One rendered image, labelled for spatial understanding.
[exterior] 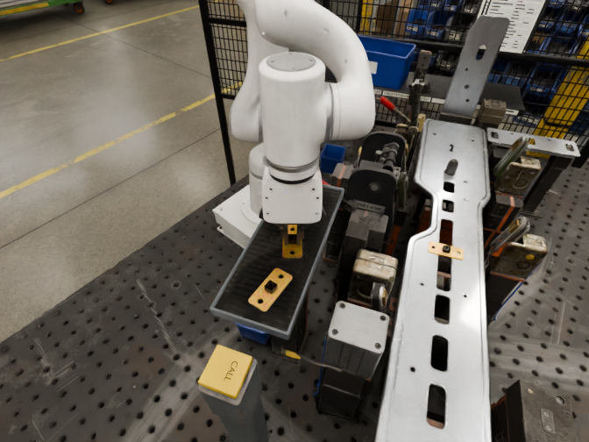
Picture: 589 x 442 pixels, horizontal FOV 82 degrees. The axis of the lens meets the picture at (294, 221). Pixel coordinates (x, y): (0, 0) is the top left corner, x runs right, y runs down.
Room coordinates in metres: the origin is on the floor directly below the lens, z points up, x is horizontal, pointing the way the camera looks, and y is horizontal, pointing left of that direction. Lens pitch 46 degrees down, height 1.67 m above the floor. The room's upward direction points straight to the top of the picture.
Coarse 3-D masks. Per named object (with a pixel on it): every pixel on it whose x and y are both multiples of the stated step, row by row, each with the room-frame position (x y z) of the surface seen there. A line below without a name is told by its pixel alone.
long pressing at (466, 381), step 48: (432, 144) 1.02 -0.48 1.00; (480, 144) 1.02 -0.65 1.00; (432, 192) 0.76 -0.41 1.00; (480, 192) 0.76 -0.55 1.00; (432, 240) 0.58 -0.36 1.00; (480, 240) 0.58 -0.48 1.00; (432, 288) 0.43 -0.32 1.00; (480, 288) 0.43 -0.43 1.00; (432, 336) 0.32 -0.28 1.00; (480, 336) 0.32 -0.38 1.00; (384, 384) 0.22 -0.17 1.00; (432, 384) 0.22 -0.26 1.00; (480, 384) 0.22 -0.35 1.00; (384, 432) 0.14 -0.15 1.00; (432, 432) 0.15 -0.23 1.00; (480, 432) 0.15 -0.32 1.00
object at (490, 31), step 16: (480, 16) 1.24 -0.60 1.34; (480, 32) 1.23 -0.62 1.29; (496, 32) 1.22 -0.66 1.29; (464, 48) 1.24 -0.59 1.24; (496, 48) 1.21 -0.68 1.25; (464, 64) 1.24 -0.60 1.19; (480, 64) 1.22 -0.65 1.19; (464, 80) 1.23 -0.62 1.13; (480, 80) 1.22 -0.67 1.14; (448, 96) 1.24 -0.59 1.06; (464, 96) 1.23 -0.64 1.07; (448, 112) 1.24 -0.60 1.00; (464, 112) 1.22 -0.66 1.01
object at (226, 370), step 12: (216, 348) 0.22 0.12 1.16; (228, 348) 0.22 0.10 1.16; (216, 360) 0.20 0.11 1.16; (228, 360) 0.20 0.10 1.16; (240, 360) 0.20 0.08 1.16; (252, 360) 0.21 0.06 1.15; (204, 372) 0.19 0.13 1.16; (216, 372) 0.19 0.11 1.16; (228, 372) 0.19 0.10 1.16; (240, 372) 0.19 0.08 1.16; (204, 384) 0.17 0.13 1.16; (216, 384) 0.17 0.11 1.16; (228, 384) 0.17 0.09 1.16; (240, 384) 0.17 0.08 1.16
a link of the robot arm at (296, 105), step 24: (264, 72) 0.41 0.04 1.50; (288, 72) 0.40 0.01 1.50; (312, 72) 0.41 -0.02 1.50; (264, 96) 0.41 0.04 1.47; (288, 96) 0.39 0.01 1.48; (312, 96) 0.40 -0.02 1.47; (264, 120) 0.42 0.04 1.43; (288, 120) 0.39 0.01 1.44; (312, 120) 0.40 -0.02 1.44; (264, 144) 0.42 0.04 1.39; (288, 144) 0.39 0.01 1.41; (312, 144) 0.40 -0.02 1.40
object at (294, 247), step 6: (288, 228) 0.47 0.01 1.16; (294, 228) 0.47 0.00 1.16; (288, 234) 0.44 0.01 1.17; (294, 234) 0.44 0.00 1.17; (282, 240) 0.43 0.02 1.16; (288, 240) 0.43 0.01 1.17; (294, 240) 0.43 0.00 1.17; (282, 246) 0.42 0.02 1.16; (288, 246) 0.42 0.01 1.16; (294, 246) 0.42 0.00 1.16; (300, 246) 0.42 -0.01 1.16; (282, 252) 0.41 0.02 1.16; (288, 252) 0.41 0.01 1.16; (294, 252) 0.41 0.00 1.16; (300, 252) 0.41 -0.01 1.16; (288, 258) 0.39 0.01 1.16; (294, 258) 0.39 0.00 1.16
